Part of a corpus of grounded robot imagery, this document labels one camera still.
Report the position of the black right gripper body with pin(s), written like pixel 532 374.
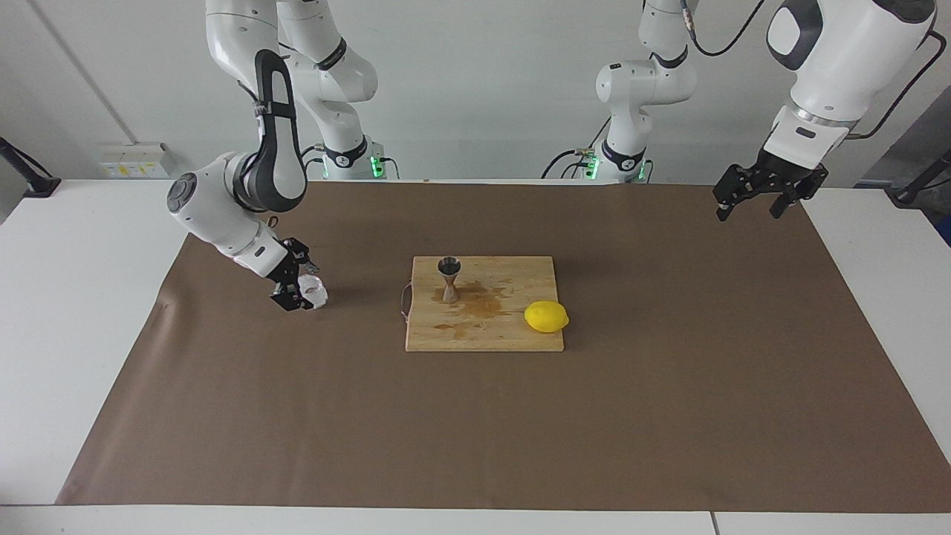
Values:
pixel 288 266

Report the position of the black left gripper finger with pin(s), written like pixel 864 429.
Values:
pixel 734 186
pixel 802 189

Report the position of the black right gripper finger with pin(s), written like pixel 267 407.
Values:
pixel 307 264
pixel 288 299

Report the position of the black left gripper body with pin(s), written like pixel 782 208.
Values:
pixel 776 174

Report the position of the small clear glass cup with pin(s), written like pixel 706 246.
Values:
pixel 316 293

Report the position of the steel double jigger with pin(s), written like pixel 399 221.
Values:
pixel 449 267

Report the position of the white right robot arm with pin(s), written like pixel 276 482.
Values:
pixel 223 208

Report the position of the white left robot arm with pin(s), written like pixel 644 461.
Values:
pixel 839 67

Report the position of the dark grey partition panel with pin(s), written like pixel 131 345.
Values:
pixel 921 148

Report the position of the brown paper table mat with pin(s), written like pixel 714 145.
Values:
pixel 297 446

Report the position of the blue object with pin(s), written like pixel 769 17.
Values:
pixel 946 230

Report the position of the wooden cutting board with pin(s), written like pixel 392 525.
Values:
pixel 490 338

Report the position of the yellow lemon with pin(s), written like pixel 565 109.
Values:
pixel 546 316

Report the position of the black camera stand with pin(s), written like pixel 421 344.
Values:
pixel 908 195
pixel 41 186

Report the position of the white wall socket box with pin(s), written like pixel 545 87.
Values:
pixel 134 160

